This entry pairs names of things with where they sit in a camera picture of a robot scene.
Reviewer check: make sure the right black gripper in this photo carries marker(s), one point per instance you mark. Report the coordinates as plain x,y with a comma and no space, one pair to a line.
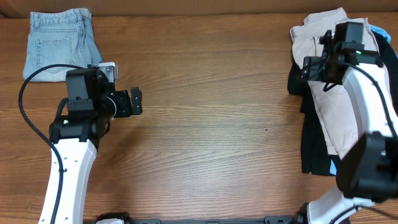
310,70

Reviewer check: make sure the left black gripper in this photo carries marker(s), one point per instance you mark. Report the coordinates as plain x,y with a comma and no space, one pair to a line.
125,109

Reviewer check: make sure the beige khaki shorts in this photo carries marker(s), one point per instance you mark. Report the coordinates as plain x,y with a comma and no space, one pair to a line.
333,107

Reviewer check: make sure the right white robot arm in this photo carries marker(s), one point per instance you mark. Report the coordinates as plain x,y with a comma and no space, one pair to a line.
368,173

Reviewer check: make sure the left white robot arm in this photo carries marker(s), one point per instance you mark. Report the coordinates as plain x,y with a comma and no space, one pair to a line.
80,122

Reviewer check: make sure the light blue shirt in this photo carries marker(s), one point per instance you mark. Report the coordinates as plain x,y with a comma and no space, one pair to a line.
381,32

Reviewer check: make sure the black garment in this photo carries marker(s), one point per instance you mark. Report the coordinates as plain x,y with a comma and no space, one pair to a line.
315,157

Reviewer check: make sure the folded light blue jeans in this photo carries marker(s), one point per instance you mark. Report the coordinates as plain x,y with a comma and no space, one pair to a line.
61,38

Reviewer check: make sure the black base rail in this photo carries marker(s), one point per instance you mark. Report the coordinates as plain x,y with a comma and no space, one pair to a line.
125,218

